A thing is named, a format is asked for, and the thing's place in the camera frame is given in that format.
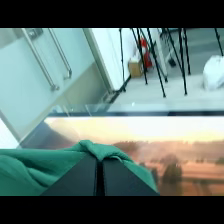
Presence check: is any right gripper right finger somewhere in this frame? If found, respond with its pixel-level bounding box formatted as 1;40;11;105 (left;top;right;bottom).
102;157;160;197

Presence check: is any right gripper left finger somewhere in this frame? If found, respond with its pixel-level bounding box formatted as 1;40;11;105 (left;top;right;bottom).
41;155;98;197

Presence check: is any green T-shirt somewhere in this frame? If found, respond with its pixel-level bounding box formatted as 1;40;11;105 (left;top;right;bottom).
0;139;159;197

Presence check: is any cardboard box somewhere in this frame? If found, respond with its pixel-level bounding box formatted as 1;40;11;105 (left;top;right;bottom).
127;57;145;79

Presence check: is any black tripod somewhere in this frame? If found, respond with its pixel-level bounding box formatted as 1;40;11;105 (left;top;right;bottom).
129;28;168;99
161;28;192;96

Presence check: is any white bag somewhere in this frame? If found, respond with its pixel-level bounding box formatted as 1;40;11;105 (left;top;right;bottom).
202;54;224;92

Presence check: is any silver door handle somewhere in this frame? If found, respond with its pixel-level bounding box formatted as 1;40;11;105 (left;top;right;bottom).
47;28;74;81
21;28;61;92

